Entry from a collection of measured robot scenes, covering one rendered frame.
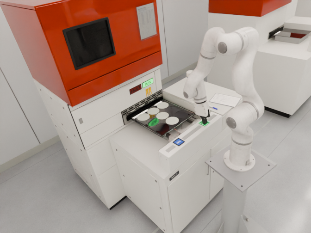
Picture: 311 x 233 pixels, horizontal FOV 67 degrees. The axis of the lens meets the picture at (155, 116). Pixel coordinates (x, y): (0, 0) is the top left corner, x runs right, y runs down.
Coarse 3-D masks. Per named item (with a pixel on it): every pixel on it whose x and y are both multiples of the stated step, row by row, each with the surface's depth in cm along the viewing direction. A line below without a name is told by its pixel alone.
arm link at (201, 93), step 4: (200, 84) 145; (204, 84) 148; (196, 88) 145; (200, 88) 146; (204, 88) 148; (200, 92) 147; (204, 92) 149; (196, 96) 149; (200, 96) 148; (204, 96) 149
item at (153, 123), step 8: (168, 104) 198; (144, 112) 193; (168, 112) 189; (176, 112) 188; (184, 112) 186; (152, 120) 183; (160, 120) 181; (152, 128) 174; (160, 128) 173; (168, 128) 172
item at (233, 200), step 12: (264, 156) 150; (228, 192) 159; (240, 192) 154; (228, 204) 165; (240, 204) 162; (228, 216) 173; (240, 216) 171; (216, 228) 196; (228, 228) 181; (240, 228) 178; (252, 228) 193
